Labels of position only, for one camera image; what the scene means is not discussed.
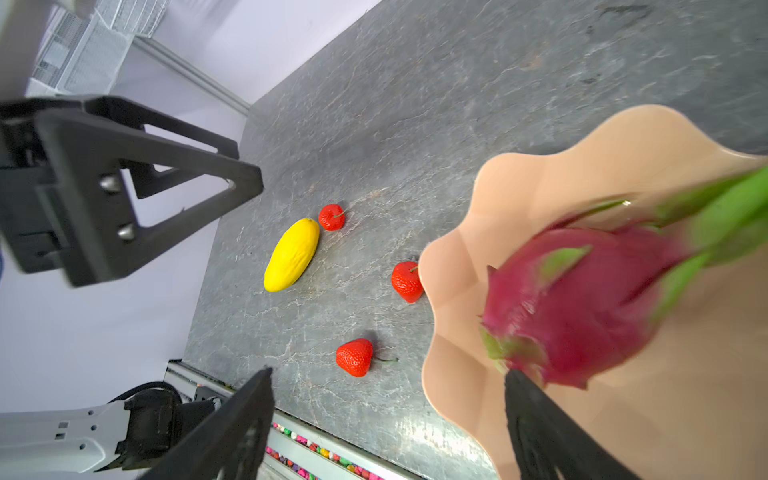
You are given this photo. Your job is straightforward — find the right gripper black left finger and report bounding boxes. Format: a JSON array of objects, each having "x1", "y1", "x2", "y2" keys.
[{"x1": 141, "y1": 367, "x2": 275, "y2": 479}]

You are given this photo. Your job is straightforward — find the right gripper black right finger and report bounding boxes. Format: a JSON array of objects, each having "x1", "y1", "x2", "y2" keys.
[{"x1": 505, "y1": 370, "x2": 637, "y2": 480}]

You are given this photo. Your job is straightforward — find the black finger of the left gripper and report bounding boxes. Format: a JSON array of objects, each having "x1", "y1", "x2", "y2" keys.
[{"x1": 1, "y1": 96, "x2": 264, "y2": 287}]

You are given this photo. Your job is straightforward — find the pink dragon fruit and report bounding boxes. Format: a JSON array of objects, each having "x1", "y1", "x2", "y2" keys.
[{"x1": 481, "y1": 168, "x2": 767, "y2": 389}]

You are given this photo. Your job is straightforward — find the yellow fake mango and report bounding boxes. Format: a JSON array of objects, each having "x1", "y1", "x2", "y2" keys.
[{"x1": 264, "y1": 218, "x2": 320, "y2": 293}]

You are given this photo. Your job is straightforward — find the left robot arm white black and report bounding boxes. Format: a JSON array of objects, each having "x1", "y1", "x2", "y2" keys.
[{"x1": 1, "y1": 96, "x2": 264, "y2": 474}]

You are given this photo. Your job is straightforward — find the beige wavy fruit bowl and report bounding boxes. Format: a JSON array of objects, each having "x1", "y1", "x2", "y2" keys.
[{"x1": 418, "y1": 105, "x2": 767, "y2": 479}]

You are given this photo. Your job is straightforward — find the small white mesh basket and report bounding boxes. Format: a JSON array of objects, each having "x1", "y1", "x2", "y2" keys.
[{"x1": 25, "y1": 7, "x2": 132, "y2": 97}]

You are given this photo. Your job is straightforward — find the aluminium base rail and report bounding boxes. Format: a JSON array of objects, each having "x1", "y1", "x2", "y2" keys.
[{"x1": 164, "y1": 360, "x2": 419, "y2": 479}]

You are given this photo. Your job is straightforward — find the long white wire basket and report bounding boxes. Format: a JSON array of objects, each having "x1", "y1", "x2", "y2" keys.
[{"x1": 96, "y1": 0, "x2": 169, "y2": 38}]

